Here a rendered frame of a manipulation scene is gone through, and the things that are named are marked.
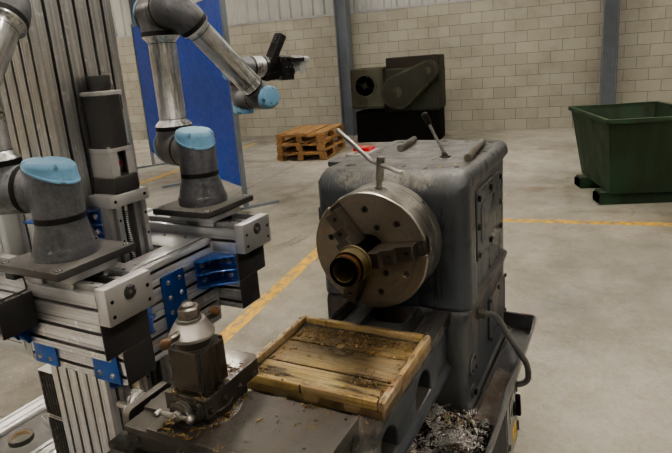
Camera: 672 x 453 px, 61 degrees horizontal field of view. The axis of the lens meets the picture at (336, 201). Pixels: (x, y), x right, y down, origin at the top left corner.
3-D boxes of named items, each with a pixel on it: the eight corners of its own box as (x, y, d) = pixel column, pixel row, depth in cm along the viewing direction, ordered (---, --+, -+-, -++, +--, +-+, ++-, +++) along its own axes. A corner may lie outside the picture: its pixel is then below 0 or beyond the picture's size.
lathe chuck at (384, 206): (329, 280, 165) (332, 176, 156) (433, 306, 152) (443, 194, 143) (314, 292, 158) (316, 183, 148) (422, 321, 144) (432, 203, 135)
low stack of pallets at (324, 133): (302, 148, 1043) (300, 125, 1032) (346, 147, 1017) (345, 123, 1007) (275, 161, 928) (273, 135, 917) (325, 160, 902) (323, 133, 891)
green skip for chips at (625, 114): (566, 180, 655) (568, 106, 634) (653, 176, 641) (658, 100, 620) (603, 211, 527) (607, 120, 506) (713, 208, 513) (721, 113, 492)
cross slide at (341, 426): (174, 390, 118) (171, 371, 117) (361, 440, 98) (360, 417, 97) (111, 440, 103) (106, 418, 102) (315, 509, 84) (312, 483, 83)
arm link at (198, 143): (190, 176, 168) (184, 131, 165) (171, 172, 178) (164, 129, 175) (226, 169, 176) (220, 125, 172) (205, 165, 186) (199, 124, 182)
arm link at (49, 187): (68, 219, 128) (56, 160, 125) (14, 222, 130) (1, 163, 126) (96, 205, 140) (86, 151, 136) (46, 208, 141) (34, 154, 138)
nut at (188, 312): (188, 312, 101) (186, 294, 100) (206, 315, 99) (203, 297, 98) (173, 322, 98) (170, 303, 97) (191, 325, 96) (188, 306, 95)
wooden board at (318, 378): (303, 327, 154) (302, 314, 153) (431, 349, 138) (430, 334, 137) (237, 386, 129) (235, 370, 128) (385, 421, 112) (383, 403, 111)
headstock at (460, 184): (388, 235, 227) (383, 138, 218) (510, 245, 206) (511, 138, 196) (317, 293, 176) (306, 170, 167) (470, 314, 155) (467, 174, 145)
